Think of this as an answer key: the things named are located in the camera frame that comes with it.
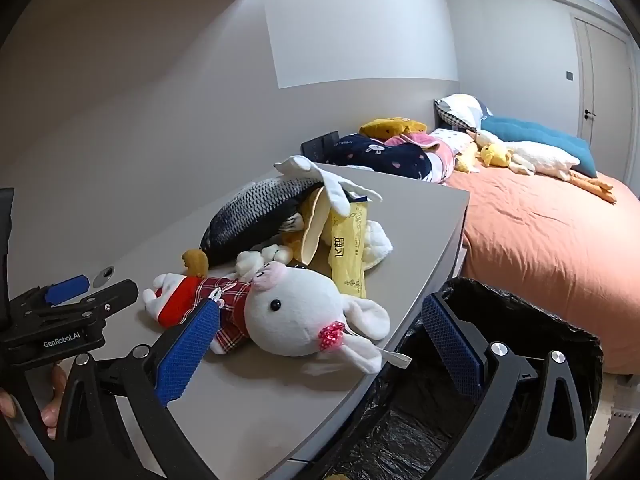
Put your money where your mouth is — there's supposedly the yellow tissue packet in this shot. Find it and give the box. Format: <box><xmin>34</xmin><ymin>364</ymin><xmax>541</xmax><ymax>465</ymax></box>
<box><xmin>327</xmin><ymin>195</ymin><xmax>383</xmax><ymax>301</ymax></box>

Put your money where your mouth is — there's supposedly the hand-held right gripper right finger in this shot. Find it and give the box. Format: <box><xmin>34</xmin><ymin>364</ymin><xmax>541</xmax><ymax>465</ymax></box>
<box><xmin>421</xmin><ymin>292</ymin><xmax>588</xmax><ymax>480</ymax></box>

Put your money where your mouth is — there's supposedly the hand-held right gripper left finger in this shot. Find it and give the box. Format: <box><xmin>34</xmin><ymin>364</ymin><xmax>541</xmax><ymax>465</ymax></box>
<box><xmin>52</xmin><ymin>297</ymin><xmax>223</xmax><ymax>480</ymax></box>

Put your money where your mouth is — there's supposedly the navy printed blanket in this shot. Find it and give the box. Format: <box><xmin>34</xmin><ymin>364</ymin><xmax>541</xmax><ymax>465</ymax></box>
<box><xmin>325</xmin><ymin>133</ymin><xmax>433</xmax><ymax>183</ymax></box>

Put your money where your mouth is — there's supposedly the white dotted pillow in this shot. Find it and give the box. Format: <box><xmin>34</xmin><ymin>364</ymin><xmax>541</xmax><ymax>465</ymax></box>
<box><xmin>430</xmin><ymin>127</ymin><xmax>476</xmax><ymax>153</ymax></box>

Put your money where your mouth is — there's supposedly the yellow duck plush toy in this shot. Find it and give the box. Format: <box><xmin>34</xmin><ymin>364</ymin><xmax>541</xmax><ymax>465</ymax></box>
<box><xmin>477</xmin><ymin>142</ymin><xmax>511</xmax><ymax>168</ymax></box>

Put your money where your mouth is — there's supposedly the white goose plush toy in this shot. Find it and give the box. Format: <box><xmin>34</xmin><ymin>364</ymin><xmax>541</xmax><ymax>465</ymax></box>
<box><xmin>467</xmin><ymin>130</ymin><xmax>617</xmax><ymax>204</ymax></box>

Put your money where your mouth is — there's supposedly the pale yellow pillow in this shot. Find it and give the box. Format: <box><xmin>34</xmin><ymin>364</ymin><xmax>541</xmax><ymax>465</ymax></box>
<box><xmin>452</xmin><ymin>150</ymin><xmax>483</xmax><ymax>175</ymax></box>

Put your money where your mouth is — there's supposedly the teal pillow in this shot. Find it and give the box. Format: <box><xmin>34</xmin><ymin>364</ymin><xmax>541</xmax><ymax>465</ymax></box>
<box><xmin>480</xmin><ymin>116</ymin><xmax>597</xmax><ymax>178</ymax></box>

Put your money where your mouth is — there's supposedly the foam floor mat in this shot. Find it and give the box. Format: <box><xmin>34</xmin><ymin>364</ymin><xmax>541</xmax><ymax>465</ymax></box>
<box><xmin>590</xmin><ymin>372</ymin><xmax>640</xmax><ymax>480</ymax></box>

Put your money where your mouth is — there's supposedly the person's left hand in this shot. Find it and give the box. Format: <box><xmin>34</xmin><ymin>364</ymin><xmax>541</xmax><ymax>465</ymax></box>
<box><xmin>0</xmin><ymin>364</ymin><xmax>68</xmax><ymax>442</ymax></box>

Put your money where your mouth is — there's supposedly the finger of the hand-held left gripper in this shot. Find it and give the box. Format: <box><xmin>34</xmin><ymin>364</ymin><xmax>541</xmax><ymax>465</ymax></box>
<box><xmin>10</xmin><ymin>274</ymin><xmax>91</xmax><ymax>318</ymax></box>
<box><xmin>30</xmin><ymin>279</ymin><xmax>140</xmax><ymax>333</ymax></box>

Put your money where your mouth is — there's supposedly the grey desk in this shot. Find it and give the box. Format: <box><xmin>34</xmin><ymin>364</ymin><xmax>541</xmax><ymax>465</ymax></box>
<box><xmin>0</xmin><ymin>162</ymin><xmax>471</xmax><ymax>480</ymax></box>

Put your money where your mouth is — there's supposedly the small brown plush toy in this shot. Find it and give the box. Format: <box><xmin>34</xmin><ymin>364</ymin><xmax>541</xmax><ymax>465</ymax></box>
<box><xmin>181</xmin><ymin>249</ymin><xmax>210</xmax><ymax>278</ymax></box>

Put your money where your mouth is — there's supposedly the checkered patchwork pillow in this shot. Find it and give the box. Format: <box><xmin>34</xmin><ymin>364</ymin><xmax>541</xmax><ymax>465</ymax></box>
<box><xmin>434</xmin><ymin>94</ymin><xmax>493</xmax><ymax>131</ymax></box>

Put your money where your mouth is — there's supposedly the mustard yellow plush cushion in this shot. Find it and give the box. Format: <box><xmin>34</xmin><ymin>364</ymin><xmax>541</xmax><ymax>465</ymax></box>
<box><xmin>359</xmin><ymin>117</ymin><xmax>428</xmax><ymax>140</ymax></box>

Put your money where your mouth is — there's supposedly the grey double door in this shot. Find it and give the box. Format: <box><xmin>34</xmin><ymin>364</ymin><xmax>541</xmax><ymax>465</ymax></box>
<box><xmin>572</xmin><ymin>15</ymin><xmax>633</xmax><ymax>148</ymax></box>

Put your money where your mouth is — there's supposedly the orange bed cover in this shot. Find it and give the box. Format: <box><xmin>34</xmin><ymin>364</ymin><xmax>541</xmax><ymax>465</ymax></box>
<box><xmin>442</xmin><ymin>170</ymin><xmax>640</xmax><ymax>376</ymax></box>

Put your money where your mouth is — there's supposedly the yellow printed cloth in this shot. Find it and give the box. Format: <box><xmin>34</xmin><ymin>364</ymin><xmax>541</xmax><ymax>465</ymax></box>
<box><xmin>280</xmin><ymin>187</ymin><xmax>333</xmax><ymax>267</ymax></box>

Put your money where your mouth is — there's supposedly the small white plush toy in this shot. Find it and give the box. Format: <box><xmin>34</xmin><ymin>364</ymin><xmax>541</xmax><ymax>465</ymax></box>
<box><xmin>235</xmin><ymin>244</ymin><xmax>293</xmax><ymax>281</ymax></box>

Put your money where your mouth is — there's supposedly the grey fish plush toy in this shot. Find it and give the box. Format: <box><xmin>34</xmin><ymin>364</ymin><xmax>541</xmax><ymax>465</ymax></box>
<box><xmin>200</xmin><ymin>156</ymin><xmax>353</xmax><ymax>267</ymax></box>

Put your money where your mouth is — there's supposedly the black-lined trash bin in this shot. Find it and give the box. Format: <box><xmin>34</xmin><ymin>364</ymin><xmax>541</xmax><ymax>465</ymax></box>
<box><xmin>320</xmin><ymin>276</ymin><xmax>606</xmax><ymax>480</ymax></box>

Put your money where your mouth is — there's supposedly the black ribbed panel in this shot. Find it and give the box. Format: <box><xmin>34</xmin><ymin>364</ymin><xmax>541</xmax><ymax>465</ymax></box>
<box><xmin>301</xmin><ymin>130</ymin><xmax>341</xmax><ymax>162</ymax></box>

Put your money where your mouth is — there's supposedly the white rabbit plush doll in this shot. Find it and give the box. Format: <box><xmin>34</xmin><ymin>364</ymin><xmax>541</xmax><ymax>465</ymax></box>
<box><xmin>142</xmin><ymin>262</ymin><xmax>412</xmax><ymax>376</ymax></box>

